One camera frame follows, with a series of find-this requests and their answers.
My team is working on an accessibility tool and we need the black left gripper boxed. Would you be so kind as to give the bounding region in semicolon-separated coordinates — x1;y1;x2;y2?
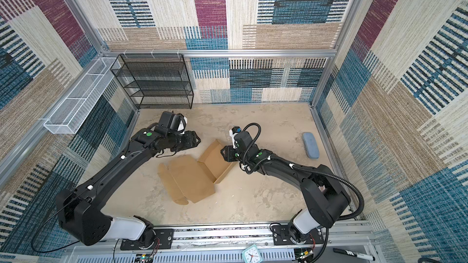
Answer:
167;130;202;152

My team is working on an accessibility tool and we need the brown cardboard box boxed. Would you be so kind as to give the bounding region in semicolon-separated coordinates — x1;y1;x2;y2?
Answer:
158;140;234;205

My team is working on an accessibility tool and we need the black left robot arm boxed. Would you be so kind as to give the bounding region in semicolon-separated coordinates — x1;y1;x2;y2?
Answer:
56;112;201;248

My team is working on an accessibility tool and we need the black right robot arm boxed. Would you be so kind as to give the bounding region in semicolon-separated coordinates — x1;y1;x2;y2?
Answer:
221;127;351;244

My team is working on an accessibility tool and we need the blue-grey glasses case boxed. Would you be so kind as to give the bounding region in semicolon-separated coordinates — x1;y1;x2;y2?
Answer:
302;132;319;160

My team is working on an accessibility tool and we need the small teal alarm clock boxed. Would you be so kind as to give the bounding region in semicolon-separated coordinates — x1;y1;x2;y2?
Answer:
242;245;263;263

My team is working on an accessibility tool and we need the black marker pen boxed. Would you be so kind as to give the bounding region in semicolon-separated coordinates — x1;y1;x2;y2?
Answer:
333;248;375;261

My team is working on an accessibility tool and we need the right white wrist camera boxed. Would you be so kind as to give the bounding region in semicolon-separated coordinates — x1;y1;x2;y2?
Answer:
229;126;242;149

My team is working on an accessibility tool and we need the black wire shelf rack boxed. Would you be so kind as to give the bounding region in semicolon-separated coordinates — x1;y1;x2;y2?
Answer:
110;54;194;109

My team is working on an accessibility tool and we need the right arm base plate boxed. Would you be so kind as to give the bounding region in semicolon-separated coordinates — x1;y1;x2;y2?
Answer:
269;223;325;246

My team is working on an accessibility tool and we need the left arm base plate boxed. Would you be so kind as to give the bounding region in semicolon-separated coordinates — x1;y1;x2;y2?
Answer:
119;228;174;251

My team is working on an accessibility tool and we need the white wire mesh basket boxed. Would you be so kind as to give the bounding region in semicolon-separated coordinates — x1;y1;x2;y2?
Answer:
43;57;115;135

